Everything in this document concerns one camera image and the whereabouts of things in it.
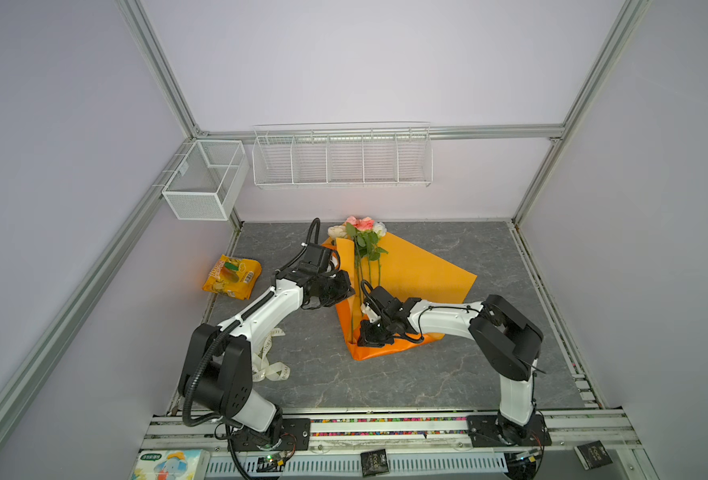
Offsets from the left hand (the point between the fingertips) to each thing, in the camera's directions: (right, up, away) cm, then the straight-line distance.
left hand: (357, 294), depth 85 cm
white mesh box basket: (-52, +36, +16) cm, 65 cm away
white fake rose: (+8, +20, +29) cm, 36 cm away
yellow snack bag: (-42, +4, +15) cm, 45 cm away
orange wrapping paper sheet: (+17, +5, +20) cm, 27 cm away
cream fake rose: (-8, +20, +27) cm, 35 cm away
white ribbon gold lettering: (-27, -20, 0) cm, 34 cm away
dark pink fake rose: (+3, +15, +24) cm, 28 cm away
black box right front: (+56, -36, -15) cm, 68 cm away
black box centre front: (+4, -37, -16) cm, 41 cm away
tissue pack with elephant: (-40, -35, -19) cm, 56 cm away
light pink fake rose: (-3, +24, +27) cm, 37 cm away
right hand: (0, -16, +4) cm, 17 cm away
